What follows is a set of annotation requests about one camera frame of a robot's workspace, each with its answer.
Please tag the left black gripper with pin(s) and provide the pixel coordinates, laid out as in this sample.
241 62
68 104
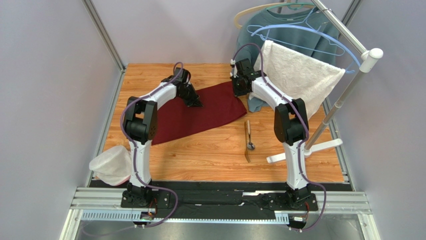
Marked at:
195 101

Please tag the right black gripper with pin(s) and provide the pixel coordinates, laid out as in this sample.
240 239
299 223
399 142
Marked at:
238 86

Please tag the dark red cloth napkin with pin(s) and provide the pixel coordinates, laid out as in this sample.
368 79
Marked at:
220 107

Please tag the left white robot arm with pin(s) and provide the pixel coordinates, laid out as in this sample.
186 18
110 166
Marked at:
139 123

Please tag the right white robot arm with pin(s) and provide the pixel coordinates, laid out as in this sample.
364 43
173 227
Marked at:
290 125

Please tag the white towel on hanger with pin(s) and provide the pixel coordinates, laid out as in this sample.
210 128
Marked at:
299 75

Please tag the silver metal spoon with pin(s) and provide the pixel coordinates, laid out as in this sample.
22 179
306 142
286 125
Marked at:
250 144

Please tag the beige wooden hanger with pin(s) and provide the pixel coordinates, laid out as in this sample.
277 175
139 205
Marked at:
256 9

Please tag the teal sweatshirt on hanger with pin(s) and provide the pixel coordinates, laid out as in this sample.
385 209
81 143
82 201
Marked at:
300 63

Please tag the light blue clothes hanger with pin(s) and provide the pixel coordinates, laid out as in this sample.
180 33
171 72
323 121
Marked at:
308 32

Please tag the white mesh bag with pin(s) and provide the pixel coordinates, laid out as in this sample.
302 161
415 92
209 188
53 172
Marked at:
113 166

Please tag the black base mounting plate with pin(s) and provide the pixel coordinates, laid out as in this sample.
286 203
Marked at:
222 200

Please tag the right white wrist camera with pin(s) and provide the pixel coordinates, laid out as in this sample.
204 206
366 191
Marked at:
234 70

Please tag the aluminium frame rail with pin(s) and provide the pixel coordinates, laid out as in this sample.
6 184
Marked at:
96 18

